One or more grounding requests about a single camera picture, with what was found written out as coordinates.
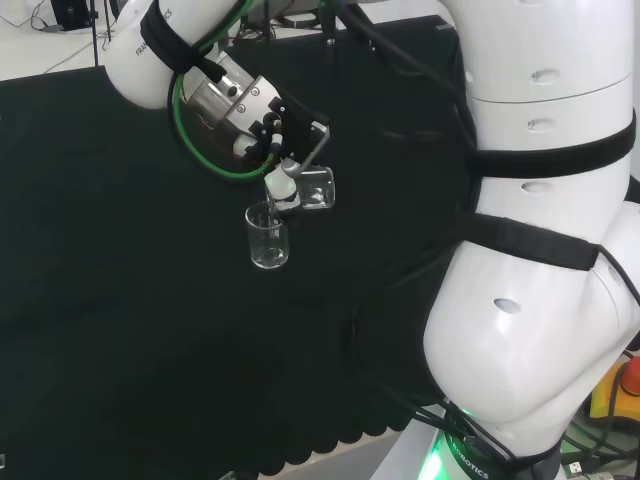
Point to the black bench cloth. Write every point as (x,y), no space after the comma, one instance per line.
(150,300)

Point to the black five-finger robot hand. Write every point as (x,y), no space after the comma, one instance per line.
(295,132)

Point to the yellow stop button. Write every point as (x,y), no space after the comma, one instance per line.
(620,395)

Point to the clear glass beaker with spout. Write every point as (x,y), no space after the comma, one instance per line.
(269,250)

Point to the small clear glass beaker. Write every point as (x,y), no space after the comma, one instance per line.
(319,192)

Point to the thin black stand pole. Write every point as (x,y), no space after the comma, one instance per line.
(94,35)

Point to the black box on floor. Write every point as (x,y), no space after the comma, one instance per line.
(70,12)

